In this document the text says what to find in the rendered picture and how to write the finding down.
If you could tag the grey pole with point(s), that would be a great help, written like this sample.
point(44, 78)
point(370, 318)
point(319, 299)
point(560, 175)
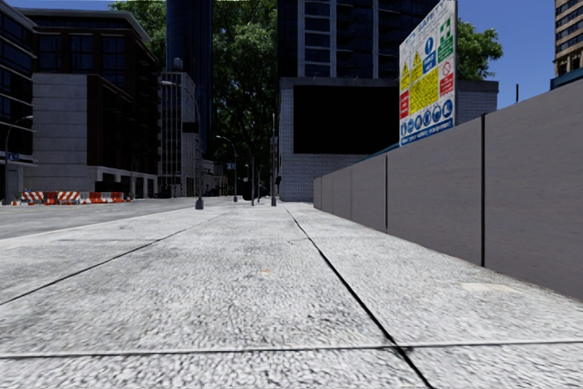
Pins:
point(273, 170)
point(252, 185)

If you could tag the white brick building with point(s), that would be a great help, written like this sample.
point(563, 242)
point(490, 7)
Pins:
point(320, 170)

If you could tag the grey street lamp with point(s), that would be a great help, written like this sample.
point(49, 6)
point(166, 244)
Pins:
point(6, 175)
point(234, 185)
point(198, 189)

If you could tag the pale concrete building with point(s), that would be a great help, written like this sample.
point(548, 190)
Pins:
point(177, 136)

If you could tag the trees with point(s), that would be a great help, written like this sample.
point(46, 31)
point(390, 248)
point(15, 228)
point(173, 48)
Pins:
point(242, 73)

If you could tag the dark glass tower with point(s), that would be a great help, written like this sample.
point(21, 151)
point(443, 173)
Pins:
point(339, 39)

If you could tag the white safety sign board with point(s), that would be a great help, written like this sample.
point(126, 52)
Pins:
point(427, 78)

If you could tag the blue glass tower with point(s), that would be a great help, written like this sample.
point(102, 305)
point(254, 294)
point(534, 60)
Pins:
point(189, 39)

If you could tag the orange and white barrier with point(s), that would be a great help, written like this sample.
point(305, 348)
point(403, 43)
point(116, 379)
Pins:
point(32, 196)
point(104, 197)
point(68, 196)

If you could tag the grey concrete building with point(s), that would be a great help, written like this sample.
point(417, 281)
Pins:
point(91, 107)

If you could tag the grey hoarding fence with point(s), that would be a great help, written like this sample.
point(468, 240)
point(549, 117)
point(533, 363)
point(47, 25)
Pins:
point(515, 194)

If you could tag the tree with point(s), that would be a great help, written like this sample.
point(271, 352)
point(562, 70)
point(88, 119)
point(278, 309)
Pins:
point(473, 48)

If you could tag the dark glass building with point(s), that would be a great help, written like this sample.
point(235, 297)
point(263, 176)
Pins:
point(4, 97)

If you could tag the tan concrete tower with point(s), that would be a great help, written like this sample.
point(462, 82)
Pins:
point(578, 34)

